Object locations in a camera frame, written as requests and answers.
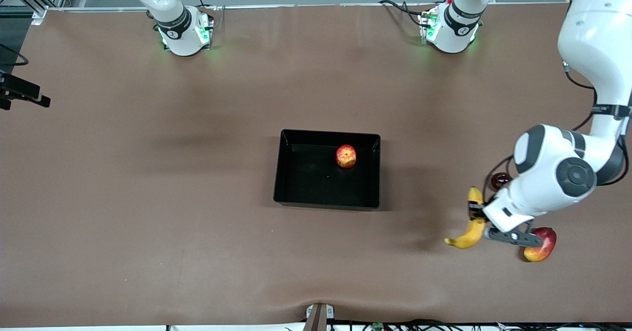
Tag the yellow banana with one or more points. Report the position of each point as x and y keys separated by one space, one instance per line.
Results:
x=469 y=237

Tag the red yellow apple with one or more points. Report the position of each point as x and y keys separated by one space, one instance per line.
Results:
x=346 y=156

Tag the black plastic box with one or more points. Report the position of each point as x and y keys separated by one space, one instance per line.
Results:
x=306 y=183

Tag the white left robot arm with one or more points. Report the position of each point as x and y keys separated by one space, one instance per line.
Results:
x=592 y=34

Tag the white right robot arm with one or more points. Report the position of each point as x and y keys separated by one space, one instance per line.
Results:
x=177 y=29

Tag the dark purple plum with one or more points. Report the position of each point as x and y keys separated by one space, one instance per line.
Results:
x=501 y=180

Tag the red yellow mango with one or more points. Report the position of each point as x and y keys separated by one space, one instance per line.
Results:
x=544 y=250

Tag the brown table cover sheet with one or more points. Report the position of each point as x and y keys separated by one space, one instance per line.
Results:
x=316 y=99

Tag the aluminium frame extrusion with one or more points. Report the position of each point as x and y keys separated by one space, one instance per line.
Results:
x=35 y=4

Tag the metal table clamp bracket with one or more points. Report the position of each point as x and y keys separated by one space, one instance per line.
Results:
x=318 y=313

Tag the aluminium table edge rail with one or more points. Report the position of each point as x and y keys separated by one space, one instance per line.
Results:
x=321 y=6

